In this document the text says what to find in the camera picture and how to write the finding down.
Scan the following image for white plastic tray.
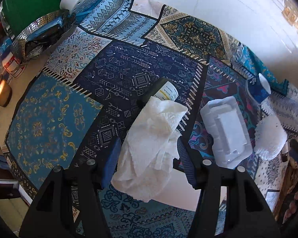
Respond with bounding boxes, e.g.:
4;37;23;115
200;96;253;169

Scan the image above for white paper towel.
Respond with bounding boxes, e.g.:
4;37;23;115
111;97;188;202

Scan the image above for clear glass jar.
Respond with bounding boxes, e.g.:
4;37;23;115
228;42;246;67

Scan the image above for blue cup with white lid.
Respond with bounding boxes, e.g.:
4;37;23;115
247;73;271;104

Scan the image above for lit candle in jar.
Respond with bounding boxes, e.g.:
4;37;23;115
0;79;12;107

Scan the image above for dark green supplement bottle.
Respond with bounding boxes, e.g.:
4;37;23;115
137;77;179;108

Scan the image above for perforated metal steamer basket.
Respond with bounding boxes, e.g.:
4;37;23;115
11;10;76;61

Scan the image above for patchwork patterned tablecloth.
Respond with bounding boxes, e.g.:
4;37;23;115
6;0;298;237

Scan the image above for green plastic bin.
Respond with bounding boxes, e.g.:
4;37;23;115
0;0;61;37

